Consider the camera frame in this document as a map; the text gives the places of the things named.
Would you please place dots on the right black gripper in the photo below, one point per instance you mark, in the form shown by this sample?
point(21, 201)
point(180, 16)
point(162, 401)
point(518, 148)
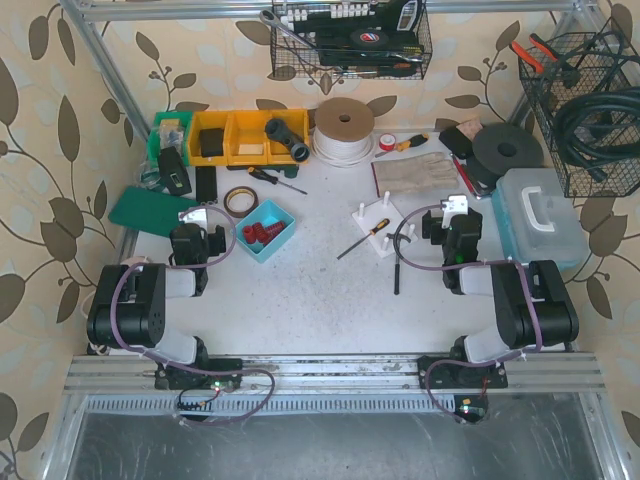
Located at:
point(429, 226)

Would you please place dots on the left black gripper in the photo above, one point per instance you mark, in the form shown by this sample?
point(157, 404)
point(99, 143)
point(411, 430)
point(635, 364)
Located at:
point(215, 240)

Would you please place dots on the black handled hammer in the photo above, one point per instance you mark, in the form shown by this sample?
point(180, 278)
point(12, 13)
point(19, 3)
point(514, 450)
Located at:
point(397, 240)

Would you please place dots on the large red spring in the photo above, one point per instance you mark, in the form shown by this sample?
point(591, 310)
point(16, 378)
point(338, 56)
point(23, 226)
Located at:
point(255, 234)

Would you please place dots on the yellow black handled file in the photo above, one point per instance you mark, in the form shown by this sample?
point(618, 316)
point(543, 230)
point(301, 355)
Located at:
point(372, 232)

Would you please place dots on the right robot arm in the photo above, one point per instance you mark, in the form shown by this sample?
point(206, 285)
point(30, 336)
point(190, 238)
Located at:
point(531, 305)

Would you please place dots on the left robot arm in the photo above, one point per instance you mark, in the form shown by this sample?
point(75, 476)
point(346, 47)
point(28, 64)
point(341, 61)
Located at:
point(130, 302)

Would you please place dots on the small red spring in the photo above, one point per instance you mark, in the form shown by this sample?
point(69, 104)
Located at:
point(274, 230)

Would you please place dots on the green plastic lid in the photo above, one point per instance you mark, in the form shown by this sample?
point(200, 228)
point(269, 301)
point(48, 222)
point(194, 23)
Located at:
point(150, 212)

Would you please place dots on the black rectangular block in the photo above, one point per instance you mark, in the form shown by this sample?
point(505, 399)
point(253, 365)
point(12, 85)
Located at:
point(206, 184)

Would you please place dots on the black green device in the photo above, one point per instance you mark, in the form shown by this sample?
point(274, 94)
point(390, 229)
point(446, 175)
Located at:
point(173, 173)

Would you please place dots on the brown tape roll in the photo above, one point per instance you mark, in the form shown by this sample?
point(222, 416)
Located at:
point(240, 201)

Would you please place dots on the beige work glove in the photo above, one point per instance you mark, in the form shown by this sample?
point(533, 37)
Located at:
point(431, 171)

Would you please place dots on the teal clear storage box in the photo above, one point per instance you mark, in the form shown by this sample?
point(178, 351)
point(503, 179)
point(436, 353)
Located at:
point(536, 221)

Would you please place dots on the teal plastic tray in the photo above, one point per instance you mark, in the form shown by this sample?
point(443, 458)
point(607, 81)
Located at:
point(267, 213)

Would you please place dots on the small yellow black screwdriver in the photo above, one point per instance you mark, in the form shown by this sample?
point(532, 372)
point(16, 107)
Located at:
point(262, 175)

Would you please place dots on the black pouch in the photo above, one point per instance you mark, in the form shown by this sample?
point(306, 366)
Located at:
point(457, 142)

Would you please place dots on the black disc spool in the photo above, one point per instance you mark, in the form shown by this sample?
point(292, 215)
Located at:
point(499, 147)

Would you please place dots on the green parts bin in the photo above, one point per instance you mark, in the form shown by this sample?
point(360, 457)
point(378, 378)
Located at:
point(169, 130)

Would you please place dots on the red white tape roll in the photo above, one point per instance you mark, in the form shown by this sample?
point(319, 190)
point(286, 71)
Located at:
point(387, 142)

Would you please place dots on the yellow parts bin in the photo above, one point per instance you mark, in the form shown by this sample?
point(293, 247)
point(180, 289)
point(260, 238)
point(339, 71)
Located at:
point(244, 141)

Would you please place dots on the black pipe fitting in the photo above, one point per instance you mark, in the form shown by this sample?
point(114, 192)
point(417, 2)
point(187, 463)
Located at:
point(277, 130)

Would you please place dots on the red handled tool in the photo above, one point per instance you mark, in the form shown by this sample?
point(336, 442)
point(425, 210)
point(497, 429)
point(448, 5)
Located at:
point(476, 188)

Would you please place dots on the yellow handled screwdriver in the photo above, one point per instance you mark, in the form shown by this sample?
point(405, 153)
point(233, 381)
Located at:
point(415, 141)

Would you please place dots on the white cord spool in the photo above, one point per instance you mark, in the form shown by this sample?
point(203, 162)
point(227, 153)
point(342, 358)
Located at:
point(343, 133)

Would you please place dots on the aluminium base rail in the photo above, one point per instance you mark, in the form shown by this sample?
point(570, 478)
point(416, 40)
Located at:
point(550, 372)

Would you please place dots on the orange handled pliers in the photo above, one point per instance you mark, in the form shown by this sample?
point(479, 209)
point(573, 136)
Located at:
point(528, 55)

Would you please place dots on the right wire basket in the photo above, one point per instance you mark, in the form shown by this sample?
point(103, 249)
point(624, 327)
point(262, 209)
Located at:
point(588, 112)

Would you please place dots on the wire basket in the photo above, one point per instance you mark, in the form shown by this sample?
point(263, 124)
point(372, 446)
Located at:
point(588, 112)
point(349, 39)

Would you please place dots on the top wire basket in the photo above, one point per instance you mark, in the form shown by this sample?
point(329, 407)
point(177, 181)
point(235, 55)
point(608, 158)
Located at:
point(349, 39)

